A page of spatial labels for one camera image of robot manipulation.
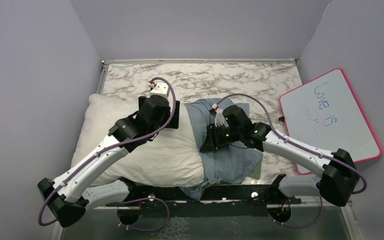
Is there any pink framed whiteboard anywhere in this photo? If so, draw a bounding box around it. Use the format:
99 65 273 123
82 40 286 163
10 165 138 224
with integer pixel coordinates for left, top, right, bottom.
279 68 383 163

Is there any aluminium table frame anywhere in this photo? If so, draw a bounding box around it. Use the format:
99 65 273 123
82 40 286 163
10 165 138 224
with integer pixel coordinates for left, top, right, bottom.
37 76 364 228

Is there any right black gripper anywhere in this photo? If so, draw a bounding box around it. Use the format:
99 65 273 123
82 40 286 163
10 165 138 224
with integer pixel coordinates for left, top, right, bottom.
200 122 243 152

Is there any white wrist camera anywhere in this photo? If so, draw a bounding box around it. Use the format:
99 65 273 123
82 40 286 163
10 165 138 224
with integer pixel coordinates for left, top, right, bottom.
209 103 226 127
148 81 171 100

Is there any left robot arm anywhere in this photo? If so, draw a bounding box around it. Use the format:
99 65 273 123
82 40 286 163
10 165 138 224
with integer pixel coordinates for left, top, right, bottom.
37 95 180 228

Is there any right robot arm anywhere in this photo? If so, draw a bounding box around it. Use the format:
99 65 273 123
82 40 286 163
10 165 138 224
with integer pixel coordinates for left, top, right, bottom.
199 105 360 207

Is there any white pillow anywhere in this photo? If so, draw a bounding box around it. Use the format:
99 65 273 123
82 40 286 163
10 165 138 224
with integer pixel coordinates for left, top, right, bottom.
71 94 204 187

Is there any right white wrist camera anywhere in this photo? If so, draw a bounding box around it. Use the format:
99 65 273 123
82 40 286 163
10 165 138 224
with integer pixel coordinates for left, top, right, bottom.
209 103 226 127

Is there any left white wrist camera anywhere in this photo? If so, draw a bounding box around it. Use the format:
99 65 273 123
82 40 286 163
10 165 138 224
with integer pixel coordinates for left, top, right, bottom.
148 81 171 100

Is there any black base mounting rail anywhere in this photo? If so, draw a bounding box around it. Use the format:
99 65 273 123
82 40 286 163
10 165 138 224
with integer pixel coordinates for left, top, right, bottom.
109 184 301 218

